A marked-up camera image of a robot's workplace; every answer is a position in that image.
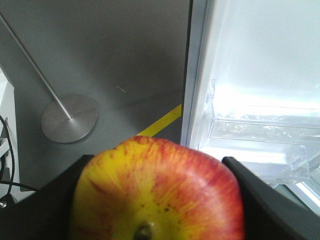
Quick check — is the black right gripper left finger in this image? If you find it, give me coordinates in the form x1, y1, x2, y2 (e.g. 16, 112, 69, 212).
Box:
0, 155, 94, 240

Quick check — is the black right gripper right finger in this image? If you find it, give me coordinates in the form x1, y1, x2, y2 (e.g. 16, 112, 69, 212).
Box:
222, 156, 320, 240

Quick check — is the red yellow apple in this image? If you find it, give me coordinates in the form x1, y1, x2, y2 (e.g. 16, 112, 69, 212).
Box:
67, 136, 245, 240

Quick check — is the fridge door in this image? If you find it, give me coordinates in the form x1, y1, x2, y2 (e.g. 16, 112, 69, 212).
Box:
180, 0, 320, 216

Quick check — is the clear middle door bin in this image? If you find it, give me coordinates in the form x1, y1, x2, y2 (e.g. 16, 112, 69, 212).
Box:
198, 80, 320, 183

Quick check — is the matte round stand base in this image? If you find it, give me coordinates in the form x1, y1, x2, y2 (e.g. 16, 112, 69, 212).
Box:
0, 14, 98, 145

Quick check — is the yellow floor tape line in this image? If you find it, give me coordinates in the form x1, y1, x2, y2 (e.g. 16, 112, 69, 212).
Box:
137, 104, 182, 137

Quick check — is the black cable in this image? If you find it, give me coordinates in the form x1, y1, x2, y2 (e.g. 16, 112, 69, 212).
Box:
0, 115, 40, 201

